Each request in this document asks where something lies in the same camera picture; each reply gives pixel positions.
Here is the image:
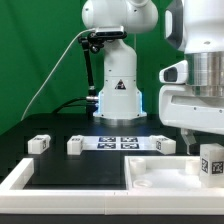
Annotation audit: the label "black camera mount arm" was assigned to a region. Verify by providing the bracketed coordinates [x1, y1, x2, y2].
[78, 36, 99, 117]

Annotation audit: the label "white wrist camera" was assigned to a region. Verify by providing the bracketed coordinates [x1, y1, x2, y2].
[159, 60, 188, 84]

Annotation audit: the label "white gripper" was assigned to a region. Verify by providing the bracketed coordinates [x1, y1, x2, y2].
[159, 85, 224, 155]

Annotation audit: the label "silver base camera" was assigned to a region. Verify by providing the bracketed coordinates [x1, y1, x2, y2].
[95, 26, 127, 39]

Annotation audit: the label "white cable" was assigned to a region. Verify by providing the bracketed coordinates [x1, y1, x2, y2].
[20, 27, 98, 122]

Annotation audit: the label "white U-shaped fence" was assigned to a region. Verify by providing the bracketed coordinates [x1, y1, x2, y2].
[0, 158, 224, 215]

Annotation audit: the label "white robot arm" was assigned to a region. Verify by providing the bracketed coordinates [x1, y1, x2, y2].
[82, 0, 224, 147]

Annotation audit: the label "black cables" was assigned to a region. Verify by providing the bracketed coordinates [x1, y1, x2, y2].
[53, 96, 88, 115]

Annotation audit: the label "fiducial marker sheet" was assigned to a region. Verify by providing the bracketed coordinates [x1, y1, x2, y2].
[83, 136, 152, 151]

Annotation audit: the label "white square tabletop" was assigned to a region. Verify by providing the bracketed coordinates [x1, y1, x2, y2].
[124, 156, 224, 190]

